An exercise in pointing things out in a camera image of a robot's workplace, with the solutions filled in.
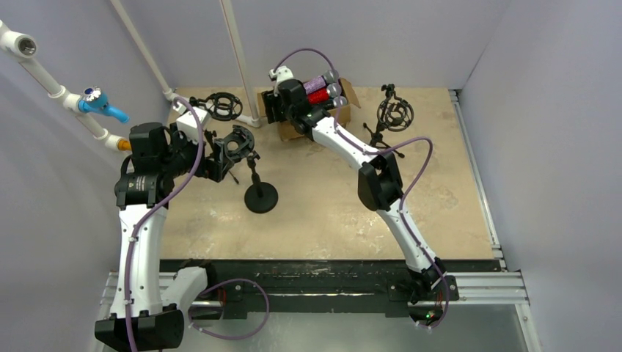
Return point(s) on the brown cardboard box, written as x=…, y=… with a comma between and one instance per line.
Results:
x=287, y=132

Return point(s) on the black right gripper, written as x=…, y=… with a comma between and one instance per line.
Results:
x=271, y=106

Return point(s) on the purple glitter microphone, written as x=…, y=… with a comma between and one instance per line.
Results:
x=329, y=77

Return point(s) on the blue water tap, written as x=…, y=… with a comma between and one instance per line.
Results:
x=95, y=100

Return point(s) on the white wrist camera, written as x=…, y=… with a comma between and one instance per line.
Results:
x=187, y=124
x=278, y=75

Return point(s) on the black glitter microphone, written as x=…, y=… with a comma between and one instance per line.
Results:
x=334, y=103

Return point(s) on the tripod shock mount stand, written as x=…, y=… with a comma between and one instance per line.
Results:
x=394, y=114
x=221, y=106

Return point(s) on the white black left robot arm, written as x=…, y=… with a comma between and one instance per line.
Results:
x=143, y=317

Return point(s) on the orange water tap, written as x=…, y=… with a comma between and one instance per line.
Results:
x=123, y=145

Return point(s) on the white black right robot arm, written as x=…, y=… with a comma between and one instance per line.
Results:
x=379, y=183

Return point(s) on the round base shock mount stand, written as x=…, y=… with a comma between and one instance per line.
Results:
x=239, y=145

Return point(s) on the red glitter microphone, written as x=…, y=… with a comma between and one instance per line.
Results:
x=327, y=93

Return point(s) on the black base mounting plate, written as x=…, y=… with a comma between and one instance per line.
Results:
x=324, y=286

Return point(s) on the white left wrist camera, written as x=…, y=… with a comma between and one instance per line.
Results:
x=187, y=124

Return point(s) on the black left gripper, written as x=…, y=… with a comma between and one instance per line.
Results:
x=213, y=158

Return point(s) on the white PVC pipe frame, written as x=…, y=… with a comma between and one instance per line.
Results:
x=165, y=32

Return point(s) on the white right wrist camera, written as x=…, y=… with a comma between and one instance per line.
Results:
x=278, y=75

